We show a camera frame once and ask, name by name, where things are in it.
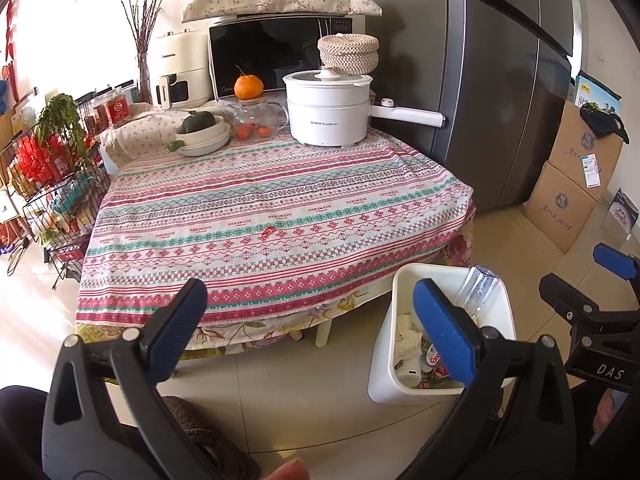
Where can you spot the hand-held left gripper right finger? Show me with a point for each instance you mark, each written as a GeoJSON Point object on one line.
{"type": "Point", "coordinates": [445, 335]}

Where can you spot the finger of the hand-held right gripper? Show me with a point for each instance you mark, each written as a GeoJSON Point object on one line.
{"type": "Point", "coordinates": [570, 302]}
{"type": "Point", "coordinates": [617, 260]}

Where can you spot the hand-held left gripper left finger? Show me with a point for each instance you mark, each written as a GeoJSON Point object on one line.
{"type": "Point", "coordinates": [175, 330]}

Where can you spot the clear plastic bottle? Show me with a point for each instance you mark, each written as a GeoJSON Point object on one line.
{"type": "Point", "coordinates": [480, 290]}

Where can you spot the white plastic bin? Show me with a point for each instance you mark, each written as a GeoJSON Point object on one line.
{"type": "Point", "coordinates": [390, 310]}

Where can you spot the person's right hand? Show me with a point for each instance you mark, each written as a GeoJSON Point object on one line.
{"type": "Point", "coordinates": [610, 410]}

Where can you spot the person's left hand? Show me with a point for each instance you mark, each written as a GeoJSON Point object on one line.
{"type": "Point", "coordinates": [290, 471]}

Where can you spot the small printed carton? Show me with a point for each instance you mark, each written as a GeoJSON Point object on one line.
{"type": "Point", "coordinates": [625, 212]}

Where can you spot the plain cardboard box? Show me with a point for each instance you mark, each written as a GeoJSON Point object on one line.
{"type": "Point", "coordinates": [560, 210]}

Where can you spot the brown fuzzy slipper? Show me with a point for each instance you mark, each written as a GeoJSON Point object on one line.
{"type": "Point", "coordinates": [205, 425]}

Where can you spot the cardboard box white label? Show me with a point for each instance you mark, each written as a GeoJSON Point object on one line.
{"type": "Point", "coordinates": [580, 160]}

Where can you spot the white table leg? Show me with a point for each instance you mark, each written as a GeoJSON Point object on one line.
{"type": "Point", "coordinates": [324, 332]}

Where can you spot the small red candy wrapper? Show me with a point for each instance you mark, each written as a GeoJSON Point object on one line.
{"type": "Point", "coordinates": [269, 232]}

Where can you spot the black pouch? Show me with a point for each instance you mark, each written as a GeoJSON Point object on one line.
{"type": "Point", "coordinates": [602, 122]}

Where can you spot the pile of assorted packets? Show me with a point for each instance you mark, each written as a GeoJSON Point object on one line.
{"type": "Point", "coordinates": [70, 205]}

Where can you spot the blue printed box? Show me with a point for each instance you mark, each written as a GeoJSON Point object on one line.
{"type": "Point", "coordinates": [597, 92]}

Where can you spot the striped patterned tablecloth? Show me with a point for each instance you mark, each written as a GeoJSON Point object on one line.
{"type": "Point", "coordinates": [300, 210]}

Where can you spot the green spoon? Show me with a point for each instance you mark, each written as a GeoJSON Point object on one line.
{"type": "Point", "coordinates": [176, 146]}

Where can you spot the person's dark trousers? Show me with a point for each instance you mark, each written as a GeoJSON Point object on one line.
{"type": "Point", "coordinates": [22, 435]}

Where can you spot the stacked white bowls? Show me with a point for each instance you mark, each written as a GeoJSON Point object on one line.
{"type": "Point", "coordinates": [207, 140]}

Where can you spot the white dotted cloth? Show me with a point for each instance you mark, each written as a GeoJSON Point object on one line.
{"type": "Point", "coordinates": [140, 130]}

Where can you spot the dark green squash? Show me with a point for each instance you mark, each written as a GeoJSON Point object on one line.
{"type": "Point", "coordinates": [197, 122]}

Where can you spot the small tangerine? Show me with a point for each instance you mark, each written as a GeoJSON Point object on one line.
{"type": "Point", "coordinates": [263, 130]}
{"type": "Point", "coordinates": [243, 132]}

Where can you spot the red bags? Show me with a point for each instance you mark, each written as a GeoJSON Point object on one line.
{"type": "Point", "coordinates": [42, 162]}

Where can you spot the grey refrigerator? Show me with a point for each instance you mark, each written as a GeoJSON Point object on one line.
{"type": "Point", "coordinates": [475, 85]}

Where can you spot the glass teapot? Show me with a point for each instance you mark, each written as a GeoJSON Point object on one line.
{"type": "Point", "coordinates": [255, 112]}

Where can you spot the green leafy vegetable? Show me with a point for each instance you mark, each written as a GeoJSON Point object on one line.
{"type": "Point", "coordinates": [60, 120]}

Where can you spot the white electric cooking pot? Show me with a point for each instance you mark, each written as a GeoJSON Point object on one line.
{"type": "Point", "coordinates": [325, 115]}

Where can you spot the glass vase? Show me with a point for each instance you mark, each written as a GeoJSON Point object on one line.
{"type": "Point", "coordinates": [144, 80]}

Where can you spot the large orange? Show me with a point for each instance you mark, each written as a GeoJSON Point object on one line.
{"type": "Point", "coordinates": [248, 87]}

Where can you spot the white air fryer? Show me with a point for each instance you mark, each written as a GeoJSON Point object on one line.
{"type": "Point", "coordinates": [180, 60]}

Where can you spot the black microwave oven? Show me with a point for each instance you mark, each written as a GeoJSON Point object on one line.
{"type": "Point", "coordinates": [270, 55]}

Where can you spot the woven lidded basket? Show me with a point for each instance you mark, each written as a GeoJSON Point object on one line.
{"type": "Point", "coordinates": [348, 52]}

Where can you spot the dry twig branches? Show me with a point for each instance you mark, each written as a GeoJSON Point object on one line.
{"type": "Point", "coordinates": [142, 25]}

